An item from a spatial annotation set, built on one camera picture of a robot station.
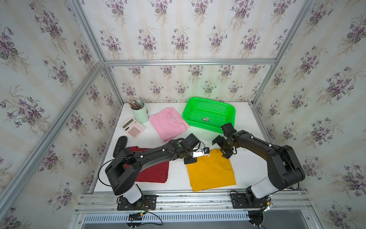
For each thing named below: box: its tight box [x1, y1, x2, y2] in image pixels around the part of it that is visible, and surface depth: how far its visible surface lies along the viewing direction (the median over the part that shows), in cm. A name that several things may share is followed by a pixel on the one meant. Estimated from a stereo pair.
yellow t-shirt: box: [186, 148, 237, 193], surface depth 84 cm
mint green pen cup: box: [130, 100, 150, 124], surface depth 105 cm
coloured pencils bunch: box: [128, 98, 146, 110], surface depth 103 cm
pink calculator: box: [120, 117, 147, 139], surface depth 103 cm
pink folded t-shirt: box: [148, 106, 190, 143], surface depth 107 cm
